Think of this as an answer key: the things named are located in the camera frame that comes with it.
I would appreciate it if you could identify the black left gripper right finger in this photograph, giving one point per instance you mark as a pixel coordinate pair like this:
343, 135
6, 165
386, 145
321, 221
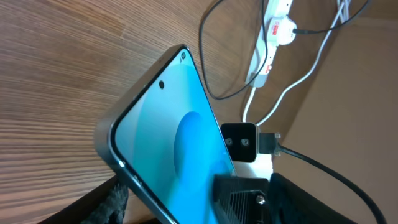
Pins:
289, 204

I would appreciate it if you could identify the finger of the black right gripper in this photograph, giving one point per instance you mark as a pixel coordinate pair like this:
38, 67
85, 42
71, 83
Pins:
241, 200

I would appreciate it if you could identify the white charger plug adapter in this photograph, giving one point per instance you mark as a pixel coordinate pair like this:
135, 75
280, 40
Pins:
281, 31

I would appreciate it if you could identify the blue screen smartphone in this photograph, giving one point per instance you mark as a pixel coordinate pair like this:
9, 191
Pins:
163, 141

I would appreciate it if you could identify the white power strip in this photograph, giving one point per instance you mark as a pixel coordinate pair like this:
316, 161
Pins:
264, 52

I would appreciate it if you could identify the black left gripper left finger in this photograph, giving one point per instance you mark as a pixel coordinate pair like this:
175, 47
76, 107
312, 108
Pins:
105, 204

